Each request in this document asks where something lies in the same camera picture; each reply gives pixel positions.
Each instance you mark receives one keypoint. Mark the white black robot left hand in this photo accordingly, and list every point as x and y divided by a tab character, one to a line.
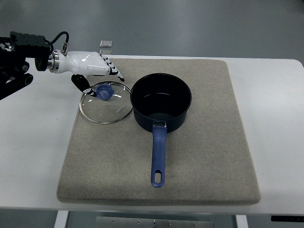
82	64

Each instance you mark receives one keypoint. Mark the glass pot lid blue knob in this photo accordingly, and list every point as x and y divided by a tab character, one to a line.
111	104

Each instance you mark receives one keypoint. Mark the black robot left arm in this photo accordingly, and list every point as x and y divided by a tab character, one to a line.
17	47

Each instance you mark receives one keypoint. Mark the lower silver floor plate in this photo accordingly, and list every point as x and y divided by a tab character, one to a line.
105	52

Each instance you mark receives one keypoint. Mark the silver floor plate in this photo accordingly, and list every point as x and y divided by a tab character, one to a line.
106	43
105	52

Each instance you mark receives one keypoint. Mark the upper silver floor plate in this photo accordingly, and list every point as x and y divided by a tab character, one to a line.
106	43

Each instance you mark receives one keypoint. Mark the white left table leg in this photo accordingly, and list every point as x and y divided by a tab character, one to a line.
61	219

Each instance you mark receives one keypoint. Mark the white table leg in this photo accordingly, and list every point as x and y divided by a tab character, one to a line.
241	221
61	219

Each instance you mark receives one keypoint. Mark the beige felt mat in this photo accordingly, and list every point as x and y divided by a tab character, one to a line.
208	161

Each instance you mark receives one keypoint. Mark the white right table leg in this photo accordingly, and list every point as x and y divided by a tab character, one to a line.
241	221

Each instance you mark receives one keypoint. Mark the black table control panel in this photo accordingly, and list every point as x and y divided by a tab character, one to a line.
299	219

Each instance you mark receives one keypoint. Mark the dark saucepan with blue handle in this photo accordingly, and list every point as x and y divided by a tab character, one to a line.
160	103

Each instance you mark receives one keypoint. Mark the grey metal base plate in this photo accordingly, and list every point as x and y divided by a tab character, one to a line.
112	222

